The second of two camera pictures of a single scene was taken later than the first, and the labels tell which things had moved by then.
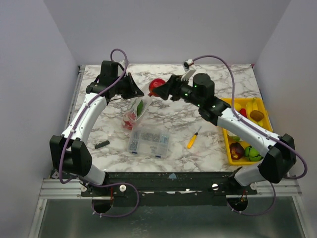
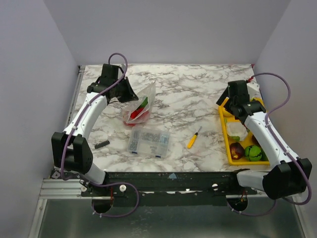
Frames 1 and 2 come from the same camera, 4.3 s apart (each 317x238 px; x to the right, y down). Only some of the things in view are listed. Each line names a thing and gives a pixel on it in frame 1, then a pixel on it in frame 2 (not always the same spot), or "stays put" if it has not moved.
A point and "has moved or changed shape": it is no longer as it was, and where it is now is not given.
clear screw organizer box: [149, 142] stays put
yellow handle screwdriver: [192, 141] stays put
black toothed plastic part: [101, 145] stays put
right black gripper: [174, 88] -> [223, 99]
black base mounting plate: [140, 189] stays put
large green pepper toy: [139, 108] -> [143, 105]
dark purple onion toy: [237, 150] stays put
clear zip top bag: [140, 105] has moved or changed shape
